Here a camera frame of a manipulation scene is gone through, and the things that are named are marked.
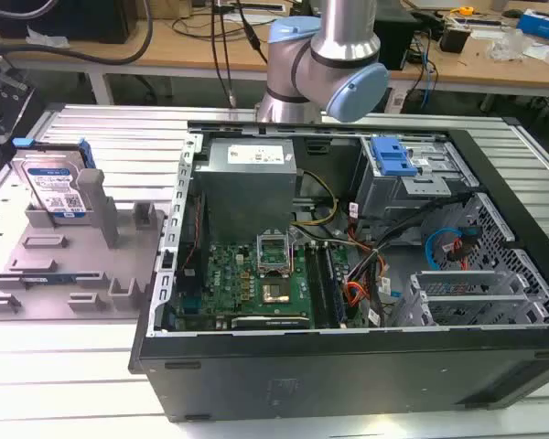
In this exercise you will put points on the black box on desk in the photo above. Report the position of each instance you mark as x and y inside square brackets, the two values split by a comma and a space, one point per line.
[454, 37]

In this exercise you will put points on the green motherboard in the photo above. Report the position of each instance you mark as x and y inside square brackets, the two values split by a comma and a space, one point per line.
[242, 279]

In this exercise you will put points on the clear plastic bag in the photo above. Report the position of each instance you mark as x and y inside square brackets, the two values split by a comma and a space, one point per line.
[507, 46]

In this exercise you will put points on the wooden desk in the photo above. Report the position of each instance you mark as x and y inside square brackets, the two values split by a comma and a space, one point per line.
[238, 52]

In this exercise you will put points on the silver optical drive bay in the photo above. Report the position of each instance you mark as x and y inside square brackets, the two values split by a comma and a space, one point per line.
[412, 178]

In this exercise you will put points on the black RAM slot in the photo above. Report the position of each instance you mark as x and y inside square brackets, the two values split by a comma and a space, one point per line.
[319, 285]
[333, 283]

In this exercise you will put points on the open black PC case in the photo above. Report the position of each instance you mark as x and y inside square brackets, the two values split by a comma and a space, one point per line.
[347, 366]

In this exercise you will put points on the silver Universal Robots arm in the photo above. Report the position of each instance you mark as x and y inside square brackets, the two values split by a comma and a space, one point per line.
[322, 59]

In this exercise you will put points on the black computer tower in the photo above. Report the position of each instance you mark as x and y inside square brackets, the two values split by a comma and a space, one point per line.
[393, 39]

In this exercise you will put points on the silver CPU chip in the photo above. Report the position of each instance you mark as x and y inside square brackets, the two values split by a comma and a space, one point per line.
[274, 293]

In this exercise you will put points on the grey power supply unit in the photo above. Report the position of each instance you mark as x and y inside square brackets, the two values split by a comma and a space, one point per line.
[249, 183]

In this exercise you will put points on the blue cardboard box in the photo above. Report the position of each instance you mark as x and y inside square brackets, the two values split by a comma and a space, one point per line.
[543, 25]

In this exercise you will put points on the blue optical drive latch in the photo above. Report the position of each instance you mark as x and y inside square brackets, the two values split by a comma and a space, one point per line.
[392, 157]

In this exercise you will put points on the hard disk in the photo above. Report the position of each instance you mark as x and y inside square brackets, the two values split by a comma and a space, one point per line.
[55, 182]

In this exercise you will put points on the RAM stick with blue label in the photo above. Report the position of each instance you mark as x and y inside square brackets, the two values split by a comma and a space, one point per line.
[50, 278]

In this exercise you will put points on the black graphics card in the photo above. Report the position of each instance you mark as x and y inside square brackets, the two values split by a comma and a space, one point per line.
[270, 323]

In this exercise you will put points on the grey parts rack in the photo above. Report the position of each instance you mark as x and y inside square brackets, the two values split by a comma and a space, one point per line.
[68, 263]

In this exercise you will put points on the CPU socket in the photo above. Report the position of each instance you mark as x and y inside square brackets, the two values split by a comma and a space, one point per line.
[272, 253]

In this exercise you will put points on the perforated metal disk bay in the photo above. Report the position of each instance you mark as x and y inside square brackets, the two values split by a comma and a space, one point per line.
[480, 270]

